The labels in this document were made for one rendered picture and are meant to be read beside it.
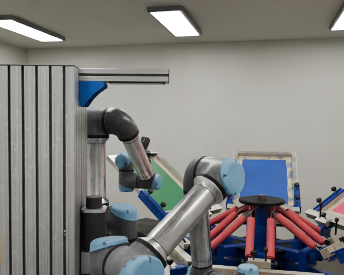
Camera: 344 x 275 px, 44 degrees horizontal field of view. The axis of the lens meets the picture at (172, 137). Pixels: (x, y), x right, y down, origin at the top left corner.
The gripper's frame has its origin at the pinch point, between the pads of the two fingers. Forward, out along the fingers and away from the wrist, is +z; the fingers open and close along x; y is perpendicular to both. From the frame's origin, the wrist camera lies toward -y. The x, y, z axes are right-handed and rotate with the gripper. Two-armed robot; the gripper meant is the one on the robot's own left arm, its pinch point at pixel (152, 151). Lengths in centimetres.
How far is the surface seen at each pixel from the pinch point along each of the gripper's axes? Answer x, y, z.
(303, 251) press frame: 83, 52, 57
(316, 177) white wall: 65, 49, 411
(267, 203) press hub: 57, 28, 64
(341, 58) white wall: 72, -117, 416
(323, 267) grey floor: 94, 155, 356
